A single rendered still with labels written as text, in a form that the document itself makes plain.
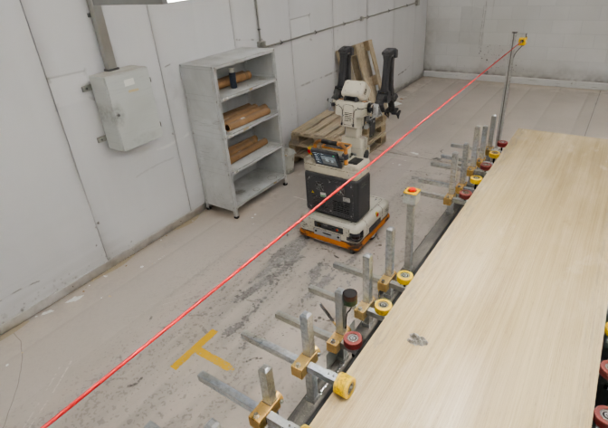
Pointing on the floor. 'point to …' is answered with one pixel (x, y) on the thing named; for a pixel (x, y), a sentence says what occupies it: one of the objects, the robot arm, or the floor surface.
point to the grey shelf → (214, 185)
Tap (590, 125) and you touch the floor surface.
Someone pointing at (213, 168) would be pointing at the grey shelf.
